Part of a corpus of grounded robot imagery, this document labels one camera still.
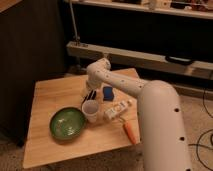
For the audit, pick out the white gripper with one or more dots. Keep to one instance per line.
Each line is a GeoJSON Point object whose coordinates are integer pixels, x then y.
{"type": "Point", "coordinates": [88, 93]}

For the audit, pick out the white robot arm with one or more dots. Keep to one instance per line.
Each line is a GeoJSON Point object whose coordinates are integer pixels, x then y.
{"type": "Point", "coordinates": [164, 140]}

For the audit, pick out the blue eraser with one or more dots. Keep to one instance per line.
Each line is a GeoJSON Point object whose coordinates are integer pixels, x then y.
{"type": "Point", "coordinates": [108, 93]}

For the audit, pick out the green ceramic bowl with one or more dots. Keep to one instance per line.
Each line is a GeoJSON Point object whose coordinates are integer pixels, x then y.
{"type": "Point", "coordinates": [67, 123]}

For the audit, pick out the white tube with label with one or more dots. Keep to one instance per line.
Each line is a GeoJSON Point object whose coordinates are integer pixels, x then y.
{"type": "Point", "coordinates": [117, 110]}

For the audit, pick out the metal stand pole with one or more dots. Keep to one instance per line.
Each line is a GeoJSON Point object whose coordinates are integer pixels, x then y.
{"type": "Point", "coordinates": [80, 69]}

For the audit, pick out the orange carrot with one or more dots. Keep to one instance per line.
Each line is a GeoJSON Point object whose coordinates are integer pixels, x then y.
{"type": "Point", "coordinates": [128, 130]}

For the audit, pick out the long white beam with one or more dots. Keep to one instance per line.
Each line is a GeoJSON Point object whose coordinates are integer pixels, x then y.
{"type": "Point", "coordinates": [138, 59]}

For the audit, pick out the dark cabinet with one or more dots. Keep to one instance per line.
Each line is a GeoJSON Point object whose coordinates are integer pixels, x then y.
{"type": "Point", "coordinates": [32, 48]}

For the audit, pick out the wooden shelf with clutter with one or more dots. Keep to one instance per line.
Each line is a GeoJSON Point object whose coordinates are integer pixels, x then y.
{"type": "Point", "coordinates": [187, 8]}

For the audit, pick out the black handle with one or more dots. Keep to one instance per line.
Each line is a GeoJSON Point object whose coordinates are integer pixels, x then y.
{"type": "Point", "coordinates": [179, 61]}

